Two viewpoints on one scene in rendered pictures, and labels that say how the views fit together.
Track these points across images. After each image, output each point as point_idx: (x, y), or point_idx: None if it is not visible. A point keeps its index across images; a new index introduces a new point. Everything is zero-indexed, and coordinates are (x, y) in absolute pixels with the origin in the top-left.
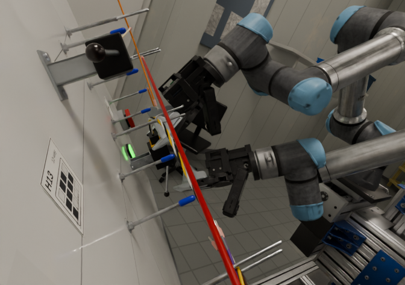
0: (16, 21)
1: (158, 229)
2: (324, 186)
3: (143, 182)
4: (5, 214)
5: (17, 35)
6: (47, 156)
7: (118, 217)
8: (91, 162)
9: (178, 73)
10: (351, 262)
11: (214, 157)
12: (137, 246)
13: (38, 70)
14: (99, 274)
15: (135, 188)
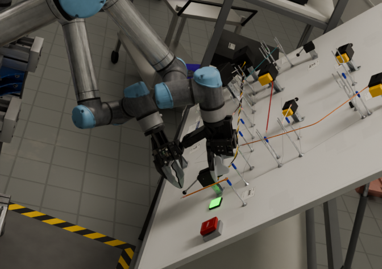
0: (311, 112)
1: (185, 198)
2: (15, 111)
3: (189, 217)
4: None
5: (309, 111)
6: None
7: (261, 132)
8: (277, 126)
9: (232, 135)
10: None
11: (177, 149)
12: (247, 139)
13: (302, 115)
14: (275, 112)
15: (225, 176)
